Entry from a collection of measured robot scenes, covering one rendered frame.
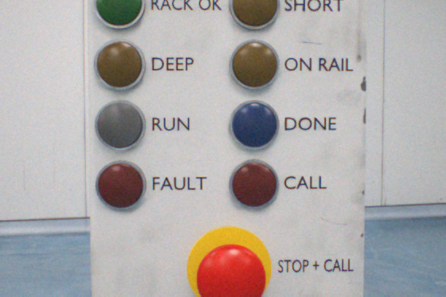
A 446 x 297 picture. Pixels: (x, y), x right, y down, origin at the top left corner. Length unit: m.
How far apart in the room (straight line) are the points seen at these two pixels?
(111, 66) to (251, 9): 0.09
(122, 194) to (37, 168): 3.89
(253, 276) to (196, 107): 0.10
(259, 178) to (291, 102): 0.05
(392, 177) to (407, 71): 0.89
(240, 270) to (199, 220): 0.04
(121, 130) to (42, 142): 3.87
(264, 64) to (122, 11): 0.09
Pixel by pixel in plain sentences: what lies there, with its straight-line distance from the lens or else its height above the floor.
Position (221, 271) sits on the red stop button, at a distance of 0.32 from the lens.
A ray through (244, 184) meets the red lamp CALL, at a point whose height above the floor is 0.94.
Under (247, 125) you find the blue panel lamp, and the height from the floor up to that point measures 0.97.
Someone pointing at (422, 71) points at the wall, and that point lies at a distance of 4.81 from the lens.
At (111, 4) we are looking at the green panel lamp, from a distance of 0.33.
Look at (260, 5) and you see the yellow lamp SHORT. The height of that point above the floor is 1.04.
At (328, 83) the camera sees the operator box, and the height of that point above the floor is 1.00.
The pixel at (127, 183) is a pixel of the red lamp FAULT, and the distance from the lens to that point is 0.33.
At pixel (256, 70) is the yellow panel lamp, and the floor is 1.00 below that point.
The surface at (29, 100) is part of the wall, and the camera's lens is 4.19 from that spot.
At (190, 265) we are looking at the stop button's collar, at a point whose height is 0.89.
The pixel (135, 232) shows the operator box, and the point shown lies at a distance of 0.34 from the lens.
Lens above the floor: 0.99
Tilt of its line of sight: 3 degrees down
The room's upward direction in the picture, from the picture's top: straight up
